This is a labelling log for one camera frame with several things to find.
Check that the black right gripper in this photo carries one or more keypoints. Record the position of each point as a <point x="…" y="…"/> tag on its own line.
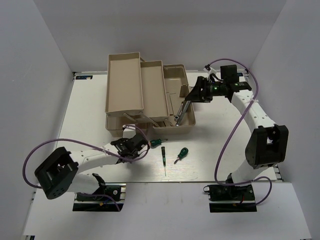
<point x="197" y="95"/>

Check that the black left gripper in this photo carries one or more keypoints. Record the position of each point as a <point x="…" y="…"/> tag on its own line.
<point x="126" y="139"/>

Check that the large ratchet wrench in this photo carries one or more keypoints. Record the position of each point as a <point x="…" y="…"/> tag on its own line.
<point x="185" y="106"/>

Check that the stubby green orange-capped screwdriver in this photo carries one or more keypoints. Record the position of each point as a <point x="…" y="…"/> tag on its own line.
<point x="156" y="142"/>

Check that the slim black green precision screwdriver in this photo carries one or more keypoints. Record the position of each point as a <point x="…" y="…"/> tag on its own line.
<point x="163" y="153"/>

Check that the stubby green handled screwdriver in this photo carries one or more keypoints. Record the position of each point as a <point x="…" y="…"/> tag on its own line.
<point x="182" y="154"/>

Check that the beige plastic toolbox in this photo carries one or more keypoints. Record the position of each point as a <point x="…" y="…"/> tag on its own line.
<point x="148" y="94"/>

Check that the small combination wrench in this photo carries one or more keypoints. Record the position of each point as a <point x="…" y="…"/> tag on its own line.
<point x="178" y="112"/>

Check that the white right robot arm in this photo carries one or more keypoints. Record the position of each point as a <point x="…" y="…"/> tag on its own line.
<point x="267" y="144"/>

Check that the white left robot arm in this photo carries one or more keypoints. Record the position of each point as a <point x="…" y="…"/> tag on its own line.
<point x="65" y="171"/>

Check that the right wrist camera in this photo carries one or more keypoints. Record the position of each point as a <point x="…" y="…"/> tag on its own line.
<point x="212" y="73"/>

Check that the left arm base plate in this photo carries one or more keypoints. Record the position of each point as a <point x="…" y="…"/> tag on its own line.
<point x="107" y="198"/>

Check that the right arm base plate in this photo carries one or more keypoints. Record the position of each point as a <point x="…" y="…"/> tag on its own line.
<point x="231" y="199"/>

